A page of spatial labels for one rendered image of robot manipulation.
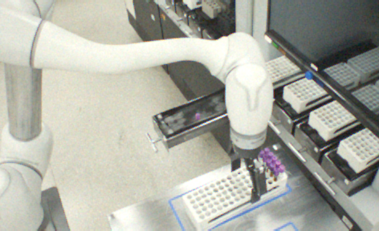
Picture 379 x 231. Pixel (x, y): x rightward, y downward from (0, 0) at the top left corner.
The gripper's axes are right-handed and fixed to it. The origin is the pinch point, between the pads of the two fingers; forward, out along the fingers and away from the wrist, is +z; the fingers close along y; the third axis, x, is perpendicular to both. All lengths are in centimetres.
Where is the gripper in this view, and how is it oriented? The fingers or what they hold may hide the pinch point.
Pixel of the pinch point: (245, 183)
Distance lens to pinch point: 113.2
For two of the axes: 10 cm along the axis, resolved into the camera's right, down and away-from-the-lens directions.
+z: 0.8, 7.0, 7.1
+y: 4.6, 6.1, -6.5
